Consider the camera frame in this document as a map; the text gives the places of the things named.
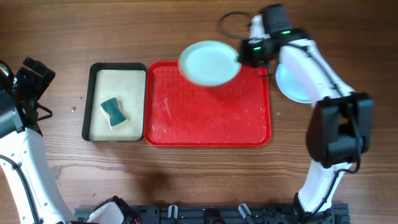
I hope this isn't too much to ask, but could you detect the black metal water tray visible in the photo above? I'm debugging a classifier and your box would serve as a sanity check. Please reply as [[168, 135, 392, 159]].
[[81, 62, 147, 142]]

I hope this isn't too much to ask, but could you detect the green yellow sponge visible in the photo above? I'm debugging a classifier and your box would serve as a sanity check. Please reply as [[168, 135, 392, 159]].
[[100, 98, 129, 130]]

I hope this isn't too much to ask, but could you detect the red plastic tray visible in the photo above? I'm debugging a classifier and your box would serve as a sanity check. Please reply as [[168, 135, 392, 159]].
[[143, 61, 272, 147]]

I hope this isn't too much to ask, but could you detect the light blue plate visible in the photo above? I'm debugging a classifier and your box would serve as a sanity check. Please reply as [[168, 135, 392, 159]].
[[275, 63, 311, 104]]

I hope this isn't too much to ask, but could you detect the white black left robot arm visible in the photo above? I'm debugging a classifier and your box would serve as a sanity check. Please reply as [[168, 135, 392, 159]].
[[1, 57, 76, 224]]

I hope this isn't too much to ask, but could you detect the mint green plate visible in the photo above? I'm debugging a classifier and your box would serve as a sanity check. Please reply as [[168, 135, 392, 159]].
[[178, 40, 242, 86]]

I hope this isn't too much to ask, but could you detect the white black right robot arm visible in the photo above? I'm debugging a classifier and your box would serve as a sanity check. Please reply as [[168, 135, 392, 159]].
[[238, 28, 373, 219]]

